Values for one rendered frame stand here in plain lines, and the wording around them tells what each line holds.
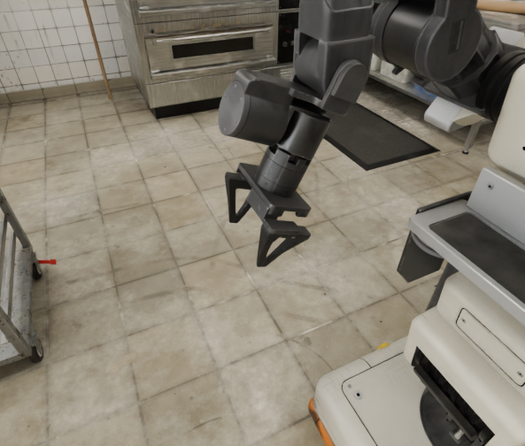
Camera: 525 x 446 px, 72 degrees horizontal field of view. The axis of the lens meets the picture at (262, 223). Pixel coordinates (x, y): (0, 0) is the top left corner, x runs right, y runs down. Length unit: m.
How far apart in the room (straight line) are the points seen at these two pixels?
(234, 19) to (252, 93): 3.02
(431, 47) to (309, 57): 0.13
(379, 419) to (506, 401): 0.56
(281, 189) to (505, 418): 0.46
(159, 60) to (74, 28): 1.17
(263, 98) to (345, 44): 0.10
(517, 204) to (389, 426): 0.81
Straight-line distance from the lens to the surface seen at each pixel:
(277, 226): 0.43
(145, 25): 3.22
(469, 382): 0.69
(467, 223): 0.54
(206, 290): 1.76
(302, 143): 0.43
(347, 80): 0.40
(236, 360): 1.54
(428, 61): 0.47
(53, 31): 4.21
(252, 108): 0.38
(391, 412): 1.20
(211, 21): 3.34
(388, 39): 0.50
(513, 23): 2.88
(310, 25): 0.42
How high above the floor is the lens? 1.34
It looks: 39 degrees down
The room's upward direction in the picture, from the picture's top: straight up
